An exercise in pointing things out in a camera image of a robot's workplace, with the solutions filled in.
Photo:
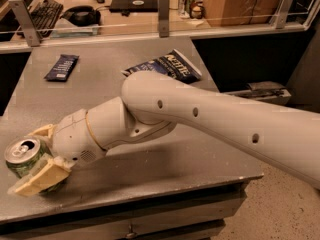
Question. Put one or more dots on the right metal bracket post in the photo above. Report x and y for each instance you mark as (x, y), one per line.
(280, 16)

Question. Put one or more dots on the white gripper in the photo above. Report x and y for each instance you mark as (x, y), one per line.
(74, 138)

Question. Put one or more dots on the metal drawer rail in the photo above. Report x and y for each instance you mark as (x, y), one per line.
(266, 91)

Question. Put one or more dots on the cans on back desk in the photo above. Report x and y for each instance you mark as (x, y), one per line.
(184, 8)

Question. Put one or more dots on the drawer with metal handle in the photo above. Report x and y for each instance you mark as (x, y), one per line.
(195, 219)

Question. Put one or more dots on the crushed green soda can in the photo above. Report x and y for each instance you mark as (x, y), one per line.
(23, 152)

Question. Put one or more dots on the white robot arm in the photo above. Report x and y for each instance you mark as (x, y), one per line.
(151, 105)

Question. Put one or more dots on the blue kettle chips bag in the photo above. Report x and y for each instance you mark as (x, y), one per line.
(174, 64)

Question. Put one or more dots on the brown cardboard box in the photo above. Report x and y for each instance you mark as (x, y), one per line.
(220, 13)

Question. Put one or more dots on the small round brown object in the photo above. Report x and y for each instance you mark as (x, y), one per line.
(196, 12)

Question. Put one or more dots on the left metal bracket post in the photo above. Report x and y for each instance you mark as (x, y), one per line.
(28, 28)

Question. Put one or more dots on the black keyboard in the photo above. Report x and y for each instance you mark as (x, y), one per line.
(45, 15)

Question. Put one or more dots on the metal bracket post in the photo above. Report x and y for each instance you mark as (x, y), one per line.
(28, 28)
(280, 16)
(163, 18)

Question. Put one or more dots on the blue rxbar blueberry wrapper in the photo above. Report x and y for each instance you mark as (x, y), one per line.
(62, 69)

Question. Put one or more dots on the black laptop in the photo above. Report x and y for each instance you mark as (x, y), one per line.
(134, 5)

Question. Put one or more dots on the black headphones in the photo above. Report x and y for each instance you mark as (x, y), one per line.
(82, 16)

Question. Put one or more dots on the middle metal bracket post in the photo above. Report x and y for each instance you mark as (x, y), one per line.
(163, 18)

